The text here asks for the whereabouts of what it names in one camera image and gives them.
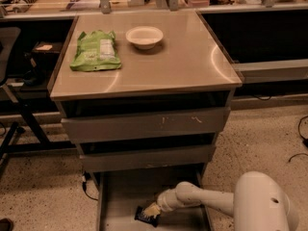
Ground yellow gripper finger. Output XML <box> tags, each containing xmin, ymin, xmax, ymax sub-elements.
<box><xmin>142</xmin><ymin>202</ymin><xmax>161</xmax><ymax>218</ymax></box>

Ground dark blue snack bar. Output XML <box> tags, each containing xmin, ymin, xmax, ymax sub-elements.
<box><xmin>134</xmin><ymin>206</ymin><xmax>159</xmax><ymax>227</ymax></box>

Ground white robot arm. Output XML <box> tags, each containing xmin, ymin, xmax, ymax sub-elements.
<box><xmin>135</xmin><ymin>171</ymin><xmax>299</xmax><ymax>231</ymax></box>

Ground bottom open grey drawer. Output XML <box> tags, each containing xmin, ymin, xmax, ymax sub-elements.
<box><xmin>96</xmin><ymin>166</ymin><xmax>212</xmax><ymax>231</ymax></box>

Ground middle grey drawer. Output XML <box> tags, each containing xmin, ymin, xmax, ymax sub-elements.
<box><xmin>80</xmin><ymin>144</ymin><xmax>216</xmax><ymax>172</ymax></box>

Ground top grey drawer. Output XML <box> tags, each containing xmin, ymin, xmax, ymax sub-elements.
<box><xmin>62</xmin><ymin>108</ymin><xmax>230</xmax><ymax>143</ymax></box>

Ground grey drawer cabinet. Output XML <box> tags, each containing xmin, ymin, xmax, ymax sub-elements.
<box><xmin>47</xmin><ymin>10</ymin><xmax>244</xmax><ymax>231</ymax></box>

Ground dark shoe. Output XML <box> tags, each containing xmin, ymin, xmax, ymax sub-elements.
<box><xmin>0</xmin><ymin>218</ymin><xmax>13</xmax><ymax>231</ymax></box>

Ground green snack bag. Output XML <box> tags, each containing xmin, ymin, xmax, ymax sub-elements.
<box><xmin>69</xmin><ymin>30</ymin><xmax>121</xmax><ymax>72</ymax></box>

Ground white bowl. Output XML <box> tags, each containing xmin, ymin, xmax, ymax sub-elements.
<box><xmin>126</xmin><ymin>26</ymin><xmax>164</xmax><ymax>50</ymax></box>

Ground black coiled tool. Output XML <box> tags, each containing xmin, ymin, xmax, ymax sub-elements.
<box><xmin>13</xmin><ymin>0</ymin><xmax>38</xmax><ymax>13</ymax></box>

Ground black cable under cabinet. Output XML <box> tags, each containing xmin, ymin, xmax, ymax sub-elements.
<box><xmin>81</xmin><ymin>171</ymin><xmax>99</xmax><ymax>202</ymax></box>

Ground black floor cable right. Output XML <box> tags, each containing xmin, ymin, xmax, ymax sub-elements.
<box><xmin>287</xmin><ymin>115</ymin><xmax>308</xmax><ymax>164</ymax></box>

